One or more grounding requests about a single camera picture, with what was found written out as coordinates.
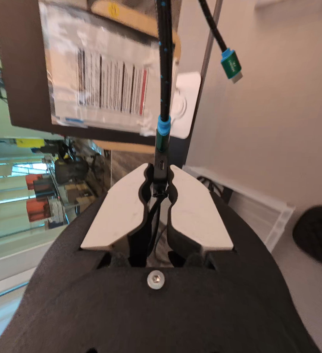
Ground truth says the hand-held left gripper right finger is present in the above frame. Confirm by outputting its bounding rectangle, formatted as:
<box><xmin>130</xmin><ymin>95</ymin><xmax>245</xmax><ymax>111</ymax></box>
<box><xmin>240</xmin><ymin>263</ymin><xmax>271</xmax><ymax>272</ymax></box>
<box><xmin>166</xmin><ymin>164</ymin><xmax>235</xmax><ymax>266</ymax></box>

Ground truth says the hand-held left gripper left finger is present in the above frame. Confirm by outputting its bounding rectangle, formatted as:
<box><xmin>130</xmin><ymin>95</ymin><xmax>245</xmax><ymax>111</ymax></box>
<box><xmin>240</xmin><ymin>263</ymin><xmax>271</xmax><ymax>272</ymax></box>
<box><xmin>81</xmin><ymin>163</ymin><xmax>154</xmax><ymax>267</ymax></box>

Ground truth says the black hdmi adapter with cable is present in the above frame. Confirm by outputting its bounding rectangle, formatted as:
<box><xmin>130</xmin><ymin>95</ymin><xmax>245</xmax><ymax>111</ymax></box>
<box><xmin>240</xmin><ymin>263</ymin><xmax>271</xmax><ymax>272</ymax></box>
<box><xmin>147</xmin><ymin>147</ymin><xmax>169</xmax><ymax>258</ymax></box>

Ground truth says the clear plastic bin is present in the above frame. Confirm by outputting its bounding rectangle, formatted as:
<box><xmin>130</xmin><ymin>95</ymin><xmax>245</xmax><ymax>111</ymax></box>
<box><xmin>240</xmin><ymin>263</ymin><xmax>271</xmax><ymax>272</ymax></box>
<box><xmin>182</xmin><ymin>165</ymin><xmax>295</xmax><ymax>253</ymax></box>

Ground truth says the black braided hdmi cable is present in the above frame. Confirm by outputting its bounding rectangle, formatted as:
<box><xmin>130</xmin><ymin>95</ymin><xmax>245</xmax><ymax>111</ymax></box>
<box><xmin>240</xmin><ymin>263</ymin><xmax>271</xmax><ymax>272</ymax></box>
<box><xmin>155</xmin><ymin>0</ymin><xmax>243</xmax><ymax>153</ymax></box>

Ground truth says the black bag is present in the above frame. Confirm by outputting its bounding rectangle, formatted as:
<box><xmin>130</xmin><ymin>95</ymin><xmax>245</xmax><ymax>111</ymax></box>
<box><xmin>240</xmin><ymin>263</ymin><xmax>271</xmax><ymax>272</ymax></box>
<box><xmin>54</xmin><ymin>158</ymin><xmax>89</xmax><ymax>185</ymax></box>

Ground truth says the orange storage bin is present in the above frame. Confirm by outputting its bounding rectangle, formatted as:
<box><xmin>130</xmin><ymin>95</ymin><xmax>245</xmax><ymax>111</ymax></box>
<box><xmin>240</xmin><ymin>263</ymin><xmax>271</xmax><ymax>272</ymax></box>
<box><xmin>26</xmin><ymin>199</ymin><xmax>52</xmax><ymax>223</ymax></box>
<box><xmin>26</xmin><ymin>174</ymin><xmax>51</xmax><ymax>191</ymax></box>

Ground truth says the wood framed paper sign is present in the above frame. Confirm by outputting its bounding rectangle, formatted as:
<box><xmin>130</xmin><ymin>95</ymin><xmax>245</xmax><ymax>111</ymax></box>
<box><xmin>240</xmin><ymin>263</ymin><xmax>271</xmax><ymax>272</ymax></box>
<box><xmin>0</xmin><ymin>0</ymin><xmax>182</xmax><ymax>147</ymax></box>

